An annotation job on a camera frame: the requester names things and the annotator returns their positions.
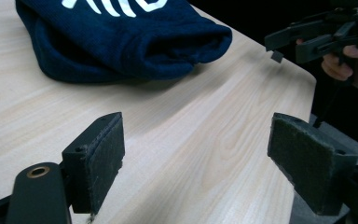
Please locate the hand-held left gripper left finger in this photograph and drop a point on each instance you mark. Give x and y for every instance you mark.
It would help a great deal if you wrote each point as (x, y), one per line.
(94, 161)

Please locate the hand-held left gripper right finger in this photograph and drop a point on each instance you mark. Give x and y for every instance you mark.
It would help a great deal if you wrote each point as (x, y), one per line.
(304, 161)

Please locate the navy garment with white print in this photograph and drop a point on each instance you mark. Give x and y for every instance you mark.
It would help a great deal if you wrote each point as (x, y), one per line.
(115, 40)

